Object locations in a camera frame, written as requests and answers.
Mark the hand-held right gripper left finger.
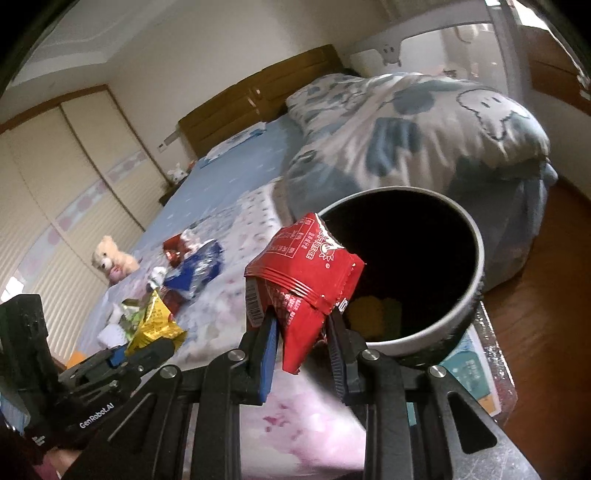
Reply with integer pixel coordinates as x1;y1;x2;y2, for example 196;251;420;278
60;310;280;480

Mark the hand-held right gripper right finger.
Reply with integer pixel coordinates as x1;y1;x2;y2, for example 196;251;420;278
325;311;541;480

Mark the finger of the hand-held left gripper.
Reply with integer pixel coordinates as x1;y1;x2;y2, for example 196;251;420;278
62;345;129;386
74;339;176;398

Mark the yellow snack packet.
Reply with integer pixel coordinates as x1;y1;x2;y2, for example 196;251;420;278
121;288;188;356

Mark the red snack packet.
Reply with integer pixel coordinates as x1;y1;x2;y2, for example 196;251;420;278
244;212;366;374

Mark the person's left forearm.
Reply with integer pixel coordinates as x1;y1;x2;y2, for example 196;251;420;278
0;425;80;480

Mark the grey and white plush toy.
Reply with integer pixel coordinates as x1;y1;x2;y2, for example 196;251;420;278
98;323;128;349

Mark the green white wrapper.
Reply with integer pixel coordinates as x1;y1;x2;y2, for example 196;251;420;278
111;298;153;334

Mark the orange and black small toy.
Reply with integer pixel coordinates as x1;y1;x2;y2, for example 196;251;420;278
161;290;186;315

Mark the pink blue floral blanket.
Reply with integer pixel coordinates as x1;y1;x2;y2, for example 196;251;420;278
83;187;370;480

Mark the cream teddy bear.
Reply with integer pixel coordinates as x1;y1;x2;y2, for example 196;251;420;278
91;235;140;283

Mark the blue foil snack packet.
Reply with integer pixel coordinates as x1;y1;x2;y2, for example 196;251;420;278
164;240;225;298

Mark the small dark red packet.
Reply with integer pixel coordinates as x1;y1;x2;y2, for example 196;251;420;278
163;232;198;267

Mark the teal printed box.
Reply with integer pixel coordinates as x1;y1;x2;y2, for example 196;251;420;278
438;323;502;417

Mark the cream sliding door wardrobe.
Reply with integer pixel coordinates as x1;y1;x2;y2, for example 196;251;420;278
0;83;171;324

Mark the bed with blue sheet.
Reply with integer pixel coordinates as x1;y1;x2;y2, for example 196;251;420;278
74;115;560;370

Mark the light blue pillow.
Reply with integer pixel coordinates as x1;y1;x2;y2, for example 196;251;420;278
198;122;269;162

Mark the blue white printed quilt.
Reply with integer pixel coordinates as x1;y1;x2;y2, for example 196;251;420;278
277;71;552;222

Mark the wooden headboard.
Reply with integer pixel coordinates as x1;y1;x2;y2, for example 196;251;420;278
178;45;345;158

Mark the white crib with ghost print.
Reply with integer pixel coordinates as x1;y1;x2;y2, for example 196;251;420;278
348;9;522;97

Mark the wooden cabinet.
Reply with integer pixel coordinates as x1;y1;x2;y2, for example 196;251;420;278
526;32;591;112

